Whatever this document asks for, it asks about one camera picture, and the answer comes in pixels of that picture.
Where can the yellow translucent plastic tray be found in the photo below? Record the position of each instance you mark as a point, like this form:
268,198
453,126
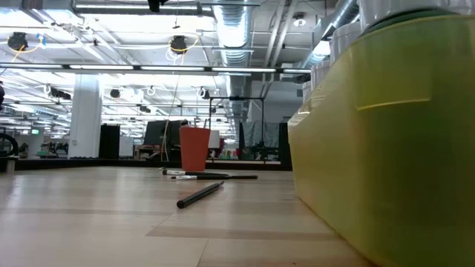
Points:
389,167

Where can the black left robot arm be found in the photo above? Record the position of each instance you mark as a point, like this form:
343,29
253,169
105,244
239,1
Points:
1,94

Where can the grey ceiling pipe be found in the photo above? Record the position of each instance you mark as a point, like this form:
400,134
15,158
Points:
111,8

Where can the long ceiling light row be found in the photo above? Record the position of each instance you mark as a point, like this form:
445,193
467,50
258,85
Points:
167,68

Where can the grey ceiling conduit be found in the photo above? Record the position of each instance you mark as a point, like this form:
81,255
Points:
276,33

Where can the black monitor back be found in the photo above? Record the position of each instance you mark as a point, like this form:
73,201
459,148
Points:
159,132

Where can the white square building column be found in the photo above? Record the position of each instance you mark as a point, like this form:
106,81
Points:
85,115

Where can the tall black cabinet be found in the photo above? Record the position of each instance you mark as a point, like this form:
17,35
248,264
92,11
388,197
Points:
109,141

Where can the white low cabinet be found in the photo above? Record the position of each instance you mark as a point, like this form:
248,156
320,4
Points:
126,146

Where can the round white ceiling fixture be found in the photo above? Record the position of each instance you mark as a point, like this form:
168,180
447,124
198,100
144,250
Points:
299,21

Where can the brown wooden desk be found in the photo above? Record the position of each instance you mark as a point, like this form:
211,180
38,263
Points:
148,152

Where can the orange plastic cup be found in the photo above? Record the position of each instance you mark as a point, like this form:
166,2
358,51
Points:
194,148

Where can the grey hanging curtain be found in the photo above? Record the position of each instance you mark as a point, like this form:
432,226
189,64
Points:
259,133

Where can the green exit sign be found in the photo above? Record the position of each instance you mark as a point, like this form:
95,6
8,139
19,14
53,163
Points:
35,131

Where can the black upright panel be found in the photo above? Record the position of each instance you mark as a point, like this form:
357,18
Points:
285,144

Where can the black metal rig frame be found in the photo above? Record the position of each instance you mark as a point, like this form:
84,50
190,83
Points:
237,98

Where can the black aluminium table frame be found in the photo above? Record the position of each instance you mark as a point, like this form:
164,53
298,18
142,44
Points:
74,164

